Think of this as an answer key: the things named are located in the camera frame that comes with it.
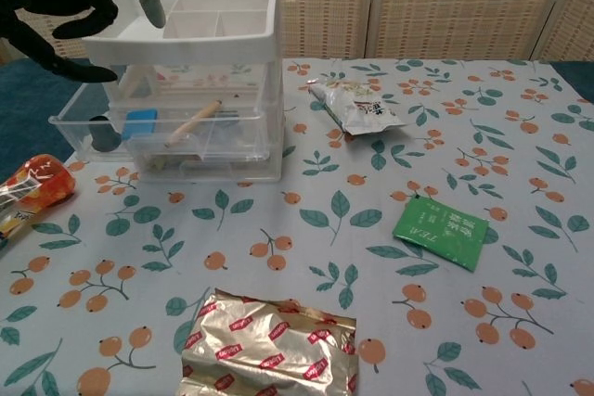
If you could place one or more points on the transparent plastic drawer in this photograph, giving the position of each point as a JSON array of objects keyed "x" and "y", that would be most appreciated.
[
  {"x": 232, "y": 173},
  {"x": 232, "y": 131}
]

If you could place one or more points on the gold foil tea bag pack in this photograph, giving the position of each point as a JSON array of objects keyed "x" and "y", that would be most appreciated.
[{"x": 264, "y": 349}]

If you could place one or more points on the white drawer organizer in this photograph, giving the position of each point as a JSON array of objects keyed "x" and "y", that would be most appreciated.
[{"x": 185, "y": 46}]

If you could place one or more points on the white nut snack bag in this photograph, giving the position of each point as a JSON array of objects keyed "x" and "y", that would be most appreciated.
[{"x": 362, "y": 108}]

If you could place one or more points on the blue eraser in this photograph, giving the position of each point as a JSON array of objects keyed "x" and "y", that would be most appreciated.
[{"x": 140, "y": 124}]

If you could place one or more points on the wooden stick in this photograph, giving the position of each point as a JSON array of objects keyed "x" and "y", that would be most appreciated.
[{"x": 195, "y": 121}]

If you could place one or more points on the floral tablecloth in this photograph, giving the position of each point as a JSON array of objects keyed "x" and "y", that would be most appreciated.
[{"x": 325, "y": 252}]

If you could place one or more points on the green tea sachet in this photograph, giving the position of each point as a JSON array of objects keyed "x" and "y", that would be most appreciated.
[{"x": 441, "y": 233}]

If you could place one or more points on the bamboo folding screen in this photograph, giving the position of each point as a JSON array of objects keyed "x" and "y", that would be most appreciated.
[{"x": 417, "y": 2}]

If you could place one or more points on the black cylinder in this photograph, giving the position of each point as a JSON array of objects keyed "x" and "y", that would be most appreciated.
[{"x": 103, "y": 134}]

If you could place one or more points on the orange snack packet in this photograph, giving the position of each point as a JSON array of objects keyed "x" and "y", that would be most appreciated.
[{"x": 32, "y": 187}]

